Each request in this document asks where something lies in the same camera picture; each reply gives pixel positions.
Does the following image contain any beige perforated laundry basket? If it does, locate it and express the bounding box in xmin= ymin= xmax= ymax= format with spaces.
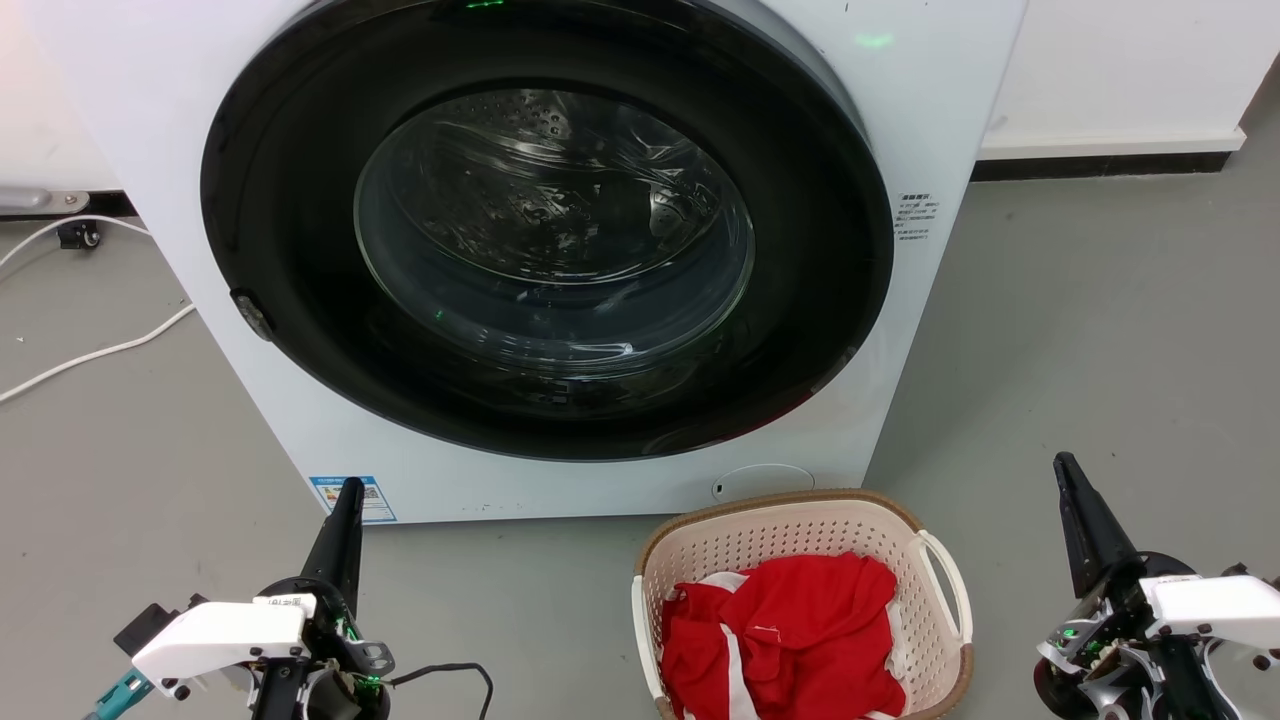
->
xmin=630 ymin=488 xmax=976 ymax=720

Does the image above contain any black round washer door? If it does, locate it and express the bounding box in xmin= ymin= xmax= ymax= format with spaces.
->
xmin=199 ymin=0 xmax=895 ymax=463

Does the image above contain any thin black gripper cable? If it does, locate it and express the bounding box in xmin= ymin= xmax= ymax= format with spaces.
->
xmin=385 ymin=661 xmax=496 ymax=720

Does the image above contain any round white filter cover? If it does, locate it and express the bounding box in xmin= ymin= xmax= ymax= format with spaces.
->
xmin=711 ymin=463 xmax=817 ymax=504

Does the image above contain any small printed text sticker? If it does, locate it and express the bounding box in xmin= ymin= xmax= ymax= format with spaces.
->
xmin=893 ymin=192 xmax=941 ymax=244

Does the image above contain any white front-load washing machine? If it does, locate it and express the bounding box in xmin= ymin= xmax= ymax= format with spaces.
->
xmin=20 ymin=0 xmax=1031 ymax=526

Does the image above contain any grey washer door latch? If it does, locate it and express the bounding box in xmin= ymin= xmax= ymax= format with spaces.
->
xmin=230 ymin=288 xmax=276 ymax=343

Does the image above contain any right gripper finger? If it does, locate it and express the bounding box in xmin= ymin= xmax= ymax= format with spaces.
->
xmin=1053 ymin=452 xmax=1113 ymax=600
xmin=1064 ymin=452 xmax=1142 ymax=578

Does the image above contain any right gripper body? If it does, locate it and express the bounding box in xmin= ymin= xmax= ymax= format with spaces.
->
xmin=1032 ymin=550 xmax=1233 ymax=720

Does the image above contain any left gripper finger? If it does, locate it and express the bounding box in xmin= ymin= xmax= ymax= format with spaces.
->
xmin=299 ymin=479 xmax=353 ymax=594
xmin=330 ymin=478 xmax=366 ymax=614

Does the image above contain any thin white floor cable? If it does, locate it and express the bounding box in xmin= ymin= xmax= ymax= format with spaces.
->
xmin=0 ymin=214 xmax=153 ymax=270

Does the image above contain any thick white floor cable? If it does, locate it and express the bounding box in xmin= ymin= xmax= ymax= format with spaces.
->
xmin=0 ymin=302 xmax=198 ymax=404

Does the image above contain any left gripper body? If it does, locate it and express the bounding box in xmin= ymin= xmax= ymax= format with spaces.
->
xmin=248 ymin=576 xmax=394 ymax=720

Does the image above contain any red garment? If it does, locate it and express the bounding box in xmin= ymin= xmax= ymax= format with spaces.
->
xmin=659 ymin=551 xmax=909 ymax=720

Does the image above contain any grey metal bar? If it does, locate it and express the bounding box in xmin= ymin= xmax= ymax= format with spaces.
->
xmin=0 ymin=187 xmax=92 ymax=217

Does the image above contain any black baseboard strip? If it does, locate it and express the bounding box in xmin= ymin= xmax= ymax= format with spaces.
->
xmin=970 ymin=150 xmax=1233 ymax=184

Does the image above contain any blue energy label sticker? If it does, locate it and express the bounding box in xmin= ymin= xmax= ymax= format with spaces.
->
xmin=309 ymin=475 xmax=398 ymax=525

